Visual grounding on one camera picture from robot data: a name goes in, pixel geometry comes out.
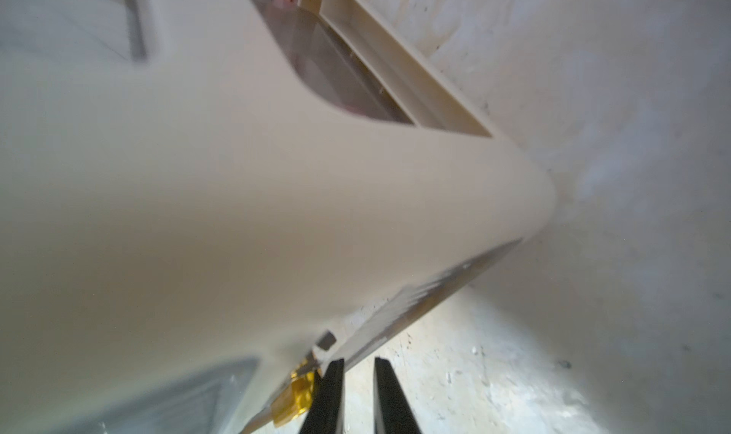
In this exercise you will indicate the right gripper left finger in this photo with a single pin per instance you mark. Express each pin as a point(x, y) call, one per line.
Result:
point(326, 415)

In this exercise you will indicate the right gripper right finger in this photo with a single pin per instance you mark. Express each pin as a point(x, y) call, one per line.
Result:
point(392, 412)

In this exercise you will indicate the transparent drawer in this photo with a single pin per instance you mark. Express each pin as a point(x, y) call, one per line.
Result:
point(205, 403)
point(409, 305)

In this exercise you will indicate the beige drawer organizer cabinet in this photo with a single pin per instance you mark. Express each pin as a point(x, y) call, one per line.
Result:
point(187, 184)

